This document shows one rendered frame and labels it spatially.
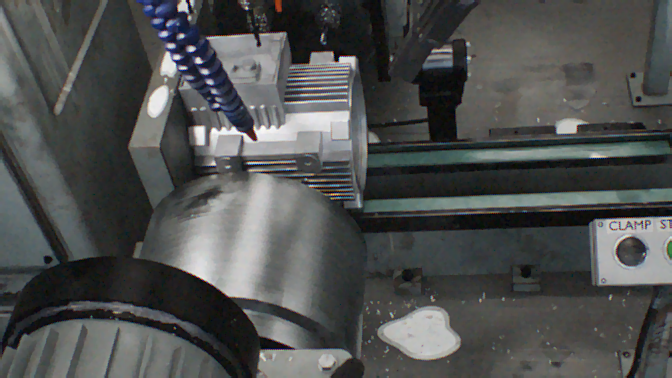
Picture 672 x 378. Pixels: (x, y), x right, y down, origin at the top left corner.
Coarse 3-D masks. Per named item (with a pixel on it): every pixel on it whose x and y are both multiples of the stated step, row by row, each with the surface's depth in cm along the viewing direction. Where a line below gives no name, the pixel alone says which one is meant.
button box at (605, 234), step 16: (592, 224) 97; (608, 224) 95; (624, 224) 95; (640, 224) 94; (656, 224) 94; (592, 240) 97; (608, 240) 95; (656, 240) 94; (592, 256) 98; (608, 256) 95; (656, 256) 94; (592, 272) 99; (608, 272) 94; (624, 272) 94; (640, 272) 94; (656, 272) 94
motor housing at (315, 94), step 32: (320, 64) 117; (288, 96) 113; (320, 96) 112; (352, 96) 125; (224, 128) 115; (288, 128) 113; (320, 128) 113; (352, 128) 128; (256, 160) 114; (288, 160) 113; (352, 160) 113; (352, 192) 115
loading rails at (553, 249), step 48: (384, 144) 130; (432, 144) 129; (480, 144) 128; (528, 144) 128; (576, 144) 127; (624, 144) 125; (384, 192) 132; (432, 192) 132; (480, 192) 131; (528, 192) 130; (576, 192) 121; (624, 192) 119; (384, 240) 124; (432, 240) 124; (480, 240) 123; (528, 240) 122; (576, 240) 122; (528, 288) 124
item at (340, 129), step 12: (348, 60) 119; (336, 120) 111; (348, 120) 111; (192, 132) 113; (204, 132) 113; (336, 132) 111; (348, 132) 111; (192, 144) 113; (204, 144) 113; (348, 204) 119; (360, 204) 119
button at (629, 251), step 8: (624, 240) 94; (632, 240) 94; (640, 240) 94; (616, 248) 94; (624, 248) 94; (632, 248) 94; (640, 248) 93; (624, 256) 94; (632, 256) 94; (640, 256) 93; (632, 264) 94
